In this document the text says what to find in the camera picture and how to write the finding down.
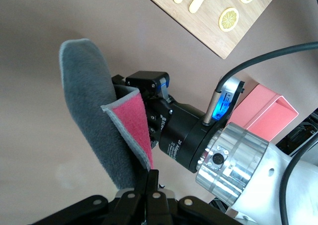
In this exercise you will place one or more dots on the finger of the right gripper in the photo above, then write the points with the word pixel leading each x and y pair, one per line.
pixel 144 82
pixel 154 140

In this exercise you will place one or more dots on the wooden cutting board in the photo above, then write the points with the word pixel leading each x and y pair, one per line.
pixel 211 23

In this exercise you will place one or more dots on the pink plastic bin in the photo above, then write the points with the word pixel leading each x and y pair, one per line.
pixel 263 103

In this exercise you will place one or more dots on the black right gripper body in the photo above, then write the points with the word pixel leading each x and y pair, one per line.
pixel 181 135

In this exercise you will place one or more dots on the yellow plastic fork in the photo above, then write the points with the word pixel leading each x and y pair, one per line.
pixel 197 2

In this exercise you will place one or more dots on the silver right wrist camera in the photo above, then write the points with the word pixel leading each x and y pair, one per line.
pixel 226 98

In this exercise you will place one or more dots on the pink cloth with grey back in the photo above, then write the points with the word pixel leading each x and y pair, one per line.
pixel 87 110

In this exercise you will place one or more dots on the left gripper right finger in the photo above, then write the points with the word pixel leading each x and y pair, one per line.
pixel 159 210

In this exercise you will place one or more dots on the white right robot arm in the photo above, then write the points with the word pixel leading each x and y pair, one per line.
pixel 236 155

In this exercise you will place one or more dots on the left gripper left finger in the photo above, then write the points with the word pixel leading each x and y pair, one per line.
pixel 124 210

